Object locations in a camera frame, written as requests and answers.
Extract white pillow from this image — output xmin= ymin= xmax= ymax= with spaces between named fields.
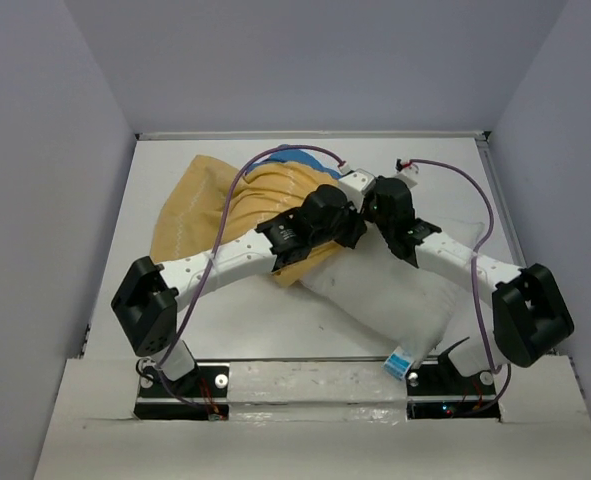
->
xmin=301 ymin=225 xmax=476 ymax=361

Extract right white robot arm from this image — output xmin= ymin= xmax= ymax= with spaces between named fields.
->
xmin=363 ymin=177 xmax=575 ymax=392

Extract blue white pillow label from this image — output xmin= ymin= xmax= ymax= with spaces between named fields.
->
xmin=383 ymin=350 xmax=414 ymax=381

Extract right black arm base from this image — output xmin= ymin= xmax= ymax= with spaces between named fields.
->
xmin=405 ymin=337 xmax=501 ymax=421

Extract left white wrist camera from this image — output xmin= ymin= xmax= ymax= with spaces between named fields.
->
xmin=338 ymin=169 xmax=376 ymax=211

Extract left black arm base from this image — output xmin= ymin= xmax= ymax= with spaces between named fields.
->
xmin=133 ymin=359 xmax=230 ymax=421

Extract aluminium table frame rail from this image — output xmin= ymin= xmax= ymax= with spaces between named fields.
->
xmin=136 ymin=130 xmax=487 ymax=141

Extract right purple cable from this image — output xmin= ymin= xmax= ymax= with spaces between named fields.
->
xmin=409 ymin=158 xmax=514 ymax=414

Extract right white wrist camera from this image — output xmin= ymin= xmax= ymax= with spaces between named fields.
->
xmin=394 ymin=158 xmax=419 ymax=189

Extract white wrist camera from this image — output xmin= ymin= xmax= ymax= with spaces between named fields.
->
xmin=394 ymin=158 xmax=419 ymax=189
xmin=338 ymin=169 xmax=376 ymax=211

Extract yellow pillowcase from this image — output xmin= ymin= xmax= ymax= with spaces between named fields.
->
xmin=150 ymin=150 xmax=340 ymax=263

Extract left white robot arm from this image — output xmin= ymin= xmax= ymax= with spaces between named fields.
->
xmin=111 ymin=182 xmax=366 ymax=395

